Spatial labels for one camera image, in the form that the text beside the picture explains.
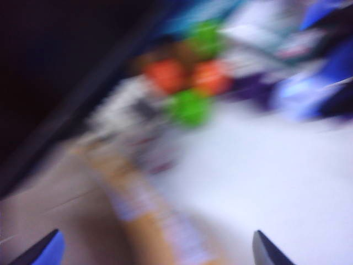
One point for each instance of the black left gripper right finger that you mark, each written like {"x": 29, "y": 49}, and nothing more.
{"x": 268, "y": 249}

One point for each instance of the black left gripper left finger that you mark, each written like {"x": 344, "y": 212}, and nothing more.
{"x": 38, "y": 251}

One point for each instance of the green apple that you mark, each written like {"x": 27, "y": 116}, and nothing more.
{"x": 190, "y": 106}
{"x": 205, "y": 38}

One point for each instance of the black computer monitor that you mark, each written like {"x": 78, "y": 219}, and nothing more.
{"x": 55, "y": 69}

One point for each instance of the orange fruit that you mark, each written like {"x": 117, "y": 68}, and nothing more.
{"x": 164, "y": 73}
{"x": 213, "y": 78}

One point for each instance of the yellow paper bag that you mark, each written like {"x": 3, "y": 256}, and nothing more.
{"x": 143, "y": 198}

